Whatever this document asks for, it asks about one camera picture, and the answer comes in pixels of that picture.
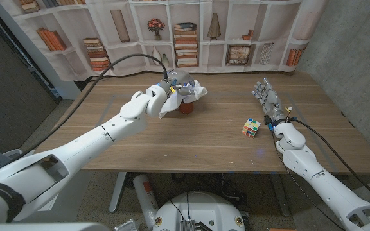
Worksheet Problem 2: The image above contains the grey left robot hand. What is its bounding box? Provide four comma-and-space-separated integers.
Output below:
163, 69, 196, 96

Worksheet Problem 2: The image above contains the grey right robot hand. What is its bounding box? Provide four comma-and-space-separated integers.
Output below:
251, 77, 289, 124

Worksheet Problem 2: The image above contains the white cloth napkin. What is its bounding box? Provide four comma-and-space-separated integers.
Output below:
158, 79, 209, 119

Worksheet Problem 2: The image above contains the Rubik's cube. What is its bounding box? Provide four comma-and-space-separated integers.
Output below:
242, 117, 261, 139

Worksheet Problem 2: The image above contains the red mug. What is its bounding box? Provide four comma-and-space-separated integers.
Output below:
178, 101, 195, 114

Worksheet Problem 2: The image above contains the printed bookshelf backdrop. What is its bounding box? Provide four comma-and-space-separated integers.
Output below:
0, 0, 329, 81

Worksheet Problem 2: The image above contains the grey metal table leg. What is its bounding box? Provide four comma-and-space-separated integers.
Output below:
270, 173, 291, 218
109, 172, 127, 214

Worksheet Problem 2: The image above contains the white cylinder with orange label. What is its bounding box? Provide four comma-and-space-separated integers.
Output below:
132, 174, 159, 230

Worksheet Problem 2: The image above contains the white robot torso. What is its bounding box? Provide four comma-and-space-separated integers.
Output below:
152, 191, 246, 231

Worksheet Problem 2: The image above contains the silver finned heat sink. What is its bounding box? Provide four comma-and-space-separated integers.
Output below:
180, 219, 196, 231

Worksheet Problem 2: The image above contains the perforated metal cabinet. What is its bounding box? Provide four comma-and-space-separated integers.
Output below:
0, 6, 60, 155

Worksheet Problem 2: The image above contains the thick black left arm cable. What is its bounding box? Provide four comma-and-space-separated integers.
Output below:
10, 53, 169, 164

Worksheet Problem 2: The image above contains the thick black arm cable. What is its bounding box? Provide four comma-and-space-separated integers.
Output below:
10, 53, 169, 164
289, 117, 370, 209

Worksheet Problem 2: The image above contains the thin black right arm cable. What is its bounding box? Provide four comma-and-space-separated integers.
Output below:
271, 131, 346, 230

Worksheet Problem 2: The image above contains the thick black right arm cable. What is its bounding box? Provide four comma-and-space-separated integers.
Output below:
289, 117, 370, 209

